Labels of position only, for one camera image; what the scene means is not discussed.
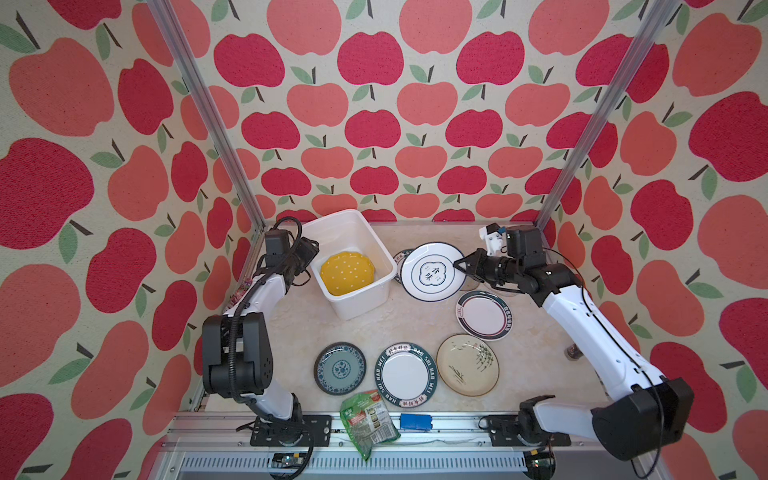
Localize white plate green red rim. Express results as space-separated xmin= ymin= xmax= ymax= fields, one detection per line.
xmin=455 ymin=291 xmax=513 ymax=341

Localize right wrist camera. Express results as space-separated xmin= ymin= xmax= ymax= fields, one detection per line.
xmin=479 ymin=223 xmax=507 ymax=256

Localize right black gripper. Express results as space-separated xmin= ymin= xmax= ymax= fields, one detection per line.
xmin=454 ymin=249 xmax=519 ymax=288

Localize dark spice jar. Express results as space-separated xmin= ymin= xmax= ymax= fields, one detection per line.
xmin=564 ymin=343 xmax=583 ymax=361

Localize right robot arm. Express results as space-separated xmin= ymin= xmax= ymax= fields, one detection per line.
xmin=453 ymin=224 xmax=694 ymax=461

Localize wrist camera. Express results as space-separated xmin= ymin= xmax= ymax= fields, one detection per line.
xmin=264 ymin=229 xmax=293 ymax=268
xmin=479 ymin=223 xmax=507 ymax=256

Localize right aluminium frame post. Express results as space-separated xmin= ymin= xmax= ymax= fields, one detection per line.
xmin=534 ymin=0 xmax=682 ymax=232

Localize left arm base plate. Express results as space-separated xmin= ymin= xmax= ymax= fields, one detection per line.
xmin=250 ymin=415 xmax=333 ymax=448

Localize white plastic bin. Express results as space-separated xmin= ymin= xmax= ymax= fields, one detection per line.
xmin=303 ymin=209 xmax=396 ymax=320

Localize aluminium frame post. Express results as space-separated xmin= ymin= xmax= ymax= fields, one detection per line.
xmin=534 ymin=0 xmax=682 ymax=232
xmin=148 ymin=0 xmax=266 ymax=234

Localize front aluminium rail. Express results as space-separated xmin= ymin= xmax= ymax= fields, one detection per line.
xmin=142 ymin=412 xmax=672 ymax=479

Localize purple candy wrapper packet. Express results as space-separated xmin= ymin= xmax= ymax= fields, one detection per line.
xmin=226 ymin=280 xmax=251 ymax=310

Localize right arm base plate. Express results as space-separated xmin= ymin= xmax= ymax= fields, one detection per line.
xmin=478 ymin=413 xmax=572 ymax=447

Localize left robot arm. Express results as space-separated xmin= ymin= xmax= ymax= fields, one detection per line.
xmin=202 ymin=230 xmax=319 ymax=431

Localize blue green patterned plate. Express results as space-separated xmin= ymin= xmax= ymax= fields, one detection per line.
xmin=313 ymin=342 xmax=367 ymax=396

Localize yellow dotted scalloped plate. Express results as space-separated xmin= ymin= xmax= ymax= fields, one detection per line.
xmin=320 ymin=251 xmax=375 ymax=296

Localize left aluminium frame post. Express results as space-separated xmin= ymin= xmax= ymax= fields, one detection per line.
xmin=148 ymin=0 xmax=266 ymax=234

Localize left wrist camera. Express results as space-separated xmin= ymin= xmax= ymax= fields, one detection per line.
xmin=264 ymin=229 xmax=293 ymax=268

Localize small dark-rimmed lettered plate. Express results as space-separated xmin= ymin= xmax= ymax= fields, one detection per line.
xmin=394 ymin=248 xmax=414 ymax=284

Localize large dark-rimmed lettered plate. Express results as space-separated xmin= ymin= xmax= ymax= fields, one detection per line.
xmin=374 ymin=342 xmax=438 ymax=408

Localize white plate black flower outline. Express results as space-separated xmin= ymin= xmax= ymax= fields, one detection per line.
xmin=399 ymin=242 xmax=466 ymax=302

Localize green snack packet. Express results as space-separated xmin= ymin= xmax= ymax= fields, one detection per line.
xmin=340 ymin=390 xmax=401 ymax=462

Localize beige bamboo print plate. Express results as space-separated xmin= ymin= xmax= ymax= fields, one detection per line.
xmin=436 ymin=334 xmax=500 ymax=397

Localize blue box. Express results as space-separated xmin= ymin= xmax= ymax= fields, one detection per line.
xmin=399 ymin=413 xmax=433 ymax=432

